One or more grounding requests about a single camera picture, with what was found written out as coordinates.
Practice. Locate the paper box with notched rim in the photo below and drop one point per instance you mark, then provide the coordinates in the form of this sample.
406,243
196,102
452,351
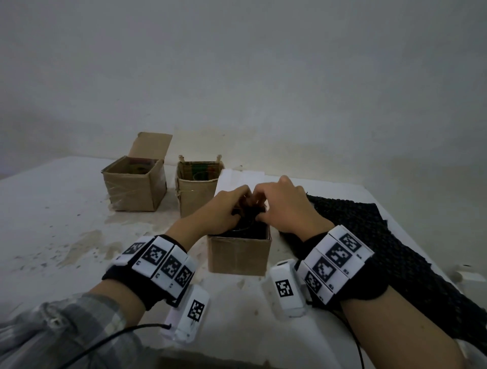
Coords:
194,197

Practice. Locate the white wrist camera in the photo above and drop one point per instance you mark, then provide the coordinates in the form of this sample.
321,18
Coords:
190,315
285,292

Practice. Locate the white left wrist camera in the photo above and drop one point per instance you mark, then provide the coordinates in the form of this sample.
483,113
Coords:
190,315

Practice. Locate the person's left hand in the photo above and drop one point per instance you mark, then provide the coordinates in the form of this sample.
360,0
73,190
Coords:
213,216

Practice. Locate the left wrist marker band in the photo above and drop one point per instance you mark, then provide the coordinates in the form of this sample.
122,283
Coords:
159,262

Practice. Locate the black bubble wrap piece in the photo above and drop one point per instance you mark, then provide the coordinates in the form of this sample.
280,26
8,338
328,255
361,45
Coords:
251,230

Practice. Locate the pile of black bubble wrap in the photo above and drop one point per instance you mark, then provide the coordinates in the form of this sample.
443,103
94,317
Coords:
399,247

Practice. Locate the person's right hand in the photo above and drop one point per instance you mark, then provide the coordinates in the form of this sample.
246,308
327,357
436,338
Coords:
293,209

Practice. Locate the paper box with tall flap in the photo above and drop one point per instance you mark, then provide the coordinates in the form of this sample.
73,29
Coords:
133,194

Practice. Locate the clear glass jar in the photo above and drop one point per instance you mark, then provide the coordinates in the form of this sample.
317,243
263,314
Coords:
199,176

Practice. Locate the person's left forearm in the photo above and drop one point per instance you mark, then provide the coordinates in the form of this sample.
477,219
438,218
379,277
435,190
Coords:
95,315

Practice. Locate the white plastic block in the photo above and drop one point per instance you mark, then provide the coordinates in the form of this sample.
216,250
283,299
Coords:
473,275

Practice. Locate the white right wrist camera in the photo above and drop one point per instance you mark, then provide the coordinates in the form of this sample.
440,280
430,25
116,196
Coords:
285,292

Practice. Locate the paper box with white lid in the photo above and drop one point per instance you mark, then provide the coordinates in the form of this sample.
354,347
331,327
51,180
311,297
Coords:
236,254

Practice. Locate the person's right forearm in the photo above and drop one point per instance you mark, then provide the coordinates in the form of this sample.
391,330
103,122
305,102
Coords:
392,330

